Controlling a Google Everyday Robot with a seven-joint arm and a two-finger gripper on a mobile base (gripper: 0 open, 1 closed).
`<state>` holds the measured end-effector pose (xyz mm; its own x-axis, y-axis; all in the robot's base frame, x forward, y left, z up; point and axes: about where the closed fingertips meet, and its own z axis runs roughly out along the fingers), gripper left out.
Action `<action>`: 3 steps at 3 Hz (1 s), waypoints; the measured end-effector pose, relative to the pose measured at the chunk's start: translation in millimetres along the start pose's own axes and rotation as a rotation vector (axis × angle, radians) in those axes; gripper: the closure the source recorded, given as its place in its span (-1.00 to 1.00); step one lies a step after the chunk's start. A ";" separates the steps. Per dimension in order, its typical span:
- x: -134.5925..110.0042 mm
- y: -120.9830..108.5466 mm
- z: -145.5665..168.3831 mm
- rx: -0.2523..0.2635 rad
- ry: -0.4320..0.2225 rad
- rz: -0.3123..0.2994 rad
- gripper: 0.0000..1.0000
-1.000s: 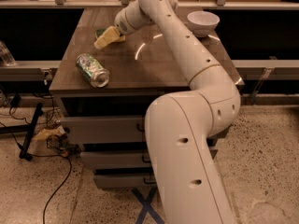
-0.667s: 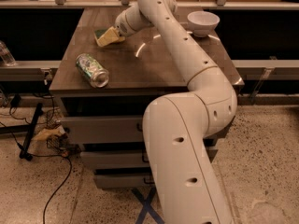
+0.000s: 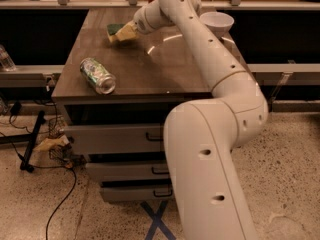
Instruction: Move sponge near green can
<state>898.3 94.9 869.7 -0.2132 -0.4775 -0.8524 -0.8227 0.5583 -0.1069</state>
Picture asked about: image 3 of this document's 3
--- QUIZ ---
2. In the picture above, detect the wire mesh basket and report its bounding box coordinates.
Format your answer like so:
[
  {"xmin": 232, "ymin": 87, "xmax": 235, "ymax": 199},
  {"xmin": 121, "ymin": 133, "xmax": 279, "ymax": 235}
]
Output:
[{"xmin": 48, "ymin": 116, "xmax": 72, "ymax": 167}]

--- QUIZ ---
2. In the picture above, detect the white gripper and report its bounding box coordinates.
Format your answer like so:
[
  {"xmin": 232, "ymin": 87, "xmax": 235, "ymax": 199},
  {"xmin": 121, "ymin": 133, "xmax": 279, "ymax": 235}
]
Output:
[{"xmin": 115, "ymin": 0, "xmax": 174, "ymax": 42}]

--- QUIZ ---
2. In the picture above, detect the white bowl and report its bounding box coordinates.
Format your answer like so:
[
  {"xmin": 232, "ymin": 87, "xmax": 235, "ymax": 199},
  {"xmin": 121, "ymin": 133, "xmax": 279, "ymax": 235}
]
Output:
[{"xmin": 200, "ymin": 11, "xmax": 234, "ymax": 38}]

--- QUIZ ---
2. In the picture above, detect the green soda can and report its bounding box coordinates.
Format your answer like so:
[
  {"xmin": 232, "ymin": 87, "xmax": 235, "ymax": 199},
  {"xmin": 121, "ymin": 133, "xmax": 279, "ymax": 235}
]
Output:
[{"xmin": 80, "ymin": 58, "xmax": 116, "ymax": 95}]

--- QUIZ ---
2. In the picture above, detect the bottom grey drawer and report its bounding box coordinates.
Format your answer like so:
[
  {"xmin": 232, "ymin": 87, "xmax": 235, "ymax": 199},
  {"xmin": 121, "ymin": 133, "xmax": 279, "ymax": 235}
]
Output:
[{"xmin": 100, "ymin": 184, "xmax": 174, "ymax": 202}]

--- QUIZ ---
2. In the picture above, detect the black floor cable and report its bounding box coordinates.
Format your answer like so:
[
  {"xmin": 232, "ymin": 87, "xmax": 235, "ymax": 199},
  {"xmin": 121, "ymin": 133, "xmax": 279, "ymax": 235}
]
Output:
[{"xmin": 0, "ymin": 100, "xmax": 78, "ymax": 240}]

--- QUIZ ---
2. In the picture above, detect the top grey drawer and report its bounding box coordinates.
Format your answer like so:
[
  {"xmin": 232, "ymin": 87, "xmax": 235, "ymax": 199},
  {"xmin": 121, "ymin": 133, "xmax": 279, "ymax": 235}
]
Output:
[{"xmin": 64, "ymin": 124, "xmax": 164, "ymax": 155}]

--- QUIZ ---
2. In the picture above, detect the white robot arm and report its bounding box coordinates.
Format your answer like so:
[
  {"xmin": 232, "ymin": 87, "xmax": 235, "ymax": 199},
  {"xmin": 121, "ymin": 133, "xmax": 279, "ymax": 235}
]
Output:
[{"xmin": 127, "ymin": 0, "xmax": 268, "ymax": 240}]

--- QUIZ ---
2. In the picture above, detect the grey drawer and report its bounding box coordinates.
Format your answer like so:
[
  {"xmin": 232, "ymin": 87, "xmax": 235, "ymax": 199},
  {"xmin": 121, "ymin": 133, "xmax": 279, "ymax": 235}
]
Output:
[
  {"xmin": 100, "ymin": 184, "xmax": 174, "ymax": 202},
  {"xmin": 64, "ymin": 124, "xmax": 164, "ymax": 155},
  {"xmin": 86, "ymin": 161, "xmax": 169, "ymax": 182}
]

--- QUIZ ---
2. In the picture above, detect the grey drawer cabinet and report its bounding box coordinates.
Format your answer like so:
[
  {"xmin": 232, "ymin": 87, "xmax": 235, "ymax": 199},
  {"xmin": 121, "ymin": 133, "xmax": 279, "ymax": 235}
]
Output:
[{"xmin": 52, "ymin": 7, "xmax": 211, "ymax": 189}]

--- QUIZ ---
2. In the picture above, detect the green and yellow sponge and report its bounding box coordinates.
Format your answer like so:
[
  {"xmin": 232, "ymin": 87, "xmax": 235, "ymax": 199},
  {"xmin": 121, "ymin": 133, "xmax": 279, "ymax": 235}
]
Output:
[{"xmin": 107, "ymin": 24, "xmax": 124, "ymax": 43}]

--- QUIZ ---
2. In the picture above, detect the middle grey drawer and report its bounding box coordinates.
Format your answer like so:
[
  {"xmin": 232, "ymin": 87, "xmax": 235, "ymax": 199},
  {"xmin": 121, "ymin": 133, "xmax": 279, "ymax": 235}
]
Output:
[{"xmin": 86, "ymin": 161, "xmax": 169, "ymax": 182}]

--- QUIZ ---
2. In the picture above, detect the black stand leg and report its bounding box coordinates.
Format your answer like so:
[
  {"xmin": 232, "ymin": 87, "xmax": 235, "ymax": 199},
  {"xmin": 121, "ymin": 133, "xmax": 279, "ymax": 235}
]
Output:
[{"xmin": 20, "ymin": 111, "xmax": 45, "ymax": 173}]

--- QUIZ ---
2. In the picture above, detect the clear plastic bottle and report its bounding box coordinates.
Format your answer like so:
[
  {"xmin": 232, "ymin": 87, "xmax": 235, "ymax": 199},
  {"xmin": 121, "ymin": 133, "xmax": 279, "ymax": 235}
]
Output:
[{"xmin": 0, "ymin": 45, "xmax": 16, "ymax": 72}]

